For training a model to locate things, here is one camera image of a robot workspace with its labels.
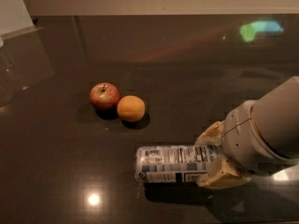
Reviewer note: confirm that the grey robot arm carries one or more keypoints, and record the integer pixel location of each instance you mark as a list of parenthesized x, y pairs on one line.
[(277, 118)]

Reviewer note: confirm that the clear plastic water bottle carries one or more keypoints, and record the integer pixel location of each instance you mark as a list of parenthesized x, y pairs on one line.
[(173, 164)]

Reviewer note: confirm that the orange fruit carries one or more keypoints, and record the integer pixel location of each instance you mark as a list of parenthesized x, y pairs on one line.
[(131, 108)]

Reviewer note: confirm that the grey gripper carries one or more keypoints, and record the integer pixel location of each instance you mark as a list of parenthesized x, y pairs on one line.
[(241, 139)]

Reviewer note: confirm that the red apple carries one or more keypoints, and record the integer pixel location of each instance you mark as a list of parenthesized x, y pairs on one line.
[(104, 97)]

